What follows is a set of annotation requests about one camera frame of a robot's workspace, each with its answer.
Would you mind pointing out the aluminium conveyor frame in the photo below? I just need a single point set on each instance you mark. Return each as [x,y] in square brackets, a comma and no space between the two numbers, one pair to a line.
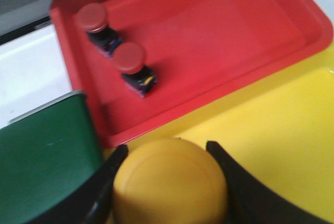
[49,104]

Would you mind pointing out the green conveyor belt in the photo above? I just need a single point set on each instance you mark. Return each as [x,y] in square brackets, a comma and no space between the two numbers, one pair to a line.
[45,157]

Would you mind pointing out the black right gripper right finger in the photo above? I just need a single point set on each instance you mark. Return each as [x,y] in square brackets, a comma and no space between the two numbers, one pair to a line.
[250,201]

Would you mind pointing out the yellow plastic tray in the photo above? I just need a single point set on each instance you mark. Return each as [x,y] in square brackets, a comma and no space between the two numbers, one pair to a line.
[279,129]

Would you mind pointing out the red mushroom push button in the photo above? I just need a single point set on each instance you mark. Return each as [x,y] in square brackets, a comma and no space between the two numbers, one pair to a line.
[130,60]
[93,20]

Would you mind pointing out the red plastic tray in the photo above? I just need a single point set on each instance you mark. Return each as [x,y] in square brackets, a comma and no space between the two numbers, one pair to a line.
[200,50]

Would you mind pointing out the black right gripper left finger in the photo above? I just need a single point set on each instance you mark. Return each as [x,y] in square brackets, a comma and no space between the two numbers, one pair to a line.
[91,202]

